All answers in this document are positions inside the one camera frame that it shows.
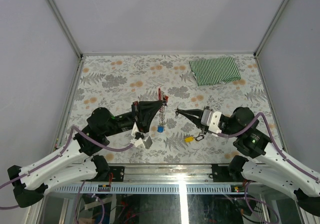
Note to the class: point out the black key tag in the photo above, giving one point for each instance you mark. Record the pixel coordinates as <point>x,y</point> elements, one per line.
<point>177,112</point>
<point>199,137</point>

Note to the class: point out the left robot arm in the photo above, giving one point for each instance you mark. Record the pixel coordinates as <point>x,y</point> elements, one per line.
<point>78,159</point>

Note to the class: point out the metal key holder red handle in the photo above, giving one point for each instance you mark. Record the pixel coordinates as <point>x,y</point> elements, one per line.
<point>164,98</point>

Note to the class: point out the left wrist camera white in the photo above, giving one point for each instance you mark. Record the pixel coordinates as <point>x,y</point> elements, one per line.
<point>139,139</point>

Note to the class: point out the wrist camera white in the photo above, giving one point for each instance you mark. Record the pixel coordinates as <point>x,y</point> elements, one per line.
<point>139,139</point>
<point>210,119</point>

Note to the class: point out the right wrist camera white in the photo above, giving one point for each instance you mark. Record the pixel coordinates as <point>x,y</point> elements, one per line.
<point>210,119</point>

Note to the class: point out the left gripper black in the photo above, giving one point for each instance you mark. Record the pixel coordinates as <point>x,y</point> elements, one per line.
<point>144,113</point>

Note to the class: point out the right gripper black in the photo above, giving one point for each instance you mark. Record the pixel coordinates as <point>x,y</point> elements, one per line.
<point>193,114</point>

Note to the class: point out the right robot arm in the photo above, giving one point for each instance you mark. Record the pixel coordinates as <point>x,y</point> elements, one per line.
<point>260,159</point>

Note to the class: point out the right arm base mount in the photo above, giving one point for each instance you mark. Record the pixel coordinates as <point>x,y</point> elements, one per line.
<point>222,172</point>

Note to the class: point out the yellow key tag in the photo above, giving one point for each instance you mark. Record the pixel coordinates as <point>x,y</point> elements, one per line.
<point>189,139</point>

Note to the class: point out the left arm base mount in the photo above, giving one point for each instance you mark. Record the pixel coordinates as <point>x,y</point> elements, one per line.
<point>115,174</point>

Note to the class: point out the aluminium front rail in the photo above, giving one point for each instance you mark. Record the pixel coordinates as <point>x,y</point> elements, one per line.
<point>167,173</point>

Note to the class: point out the green white striped cloth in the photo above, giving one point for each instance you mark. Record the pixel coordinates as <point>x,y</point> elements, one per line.
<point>215,71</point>

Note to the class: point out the blue key tag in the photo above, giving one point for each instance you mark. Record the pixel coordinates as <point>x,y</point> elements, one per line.
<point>160,129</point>

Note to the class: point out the white slotted cable duct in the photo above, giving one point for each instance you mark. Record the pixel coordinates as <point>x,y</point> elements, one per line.
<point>118,188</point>

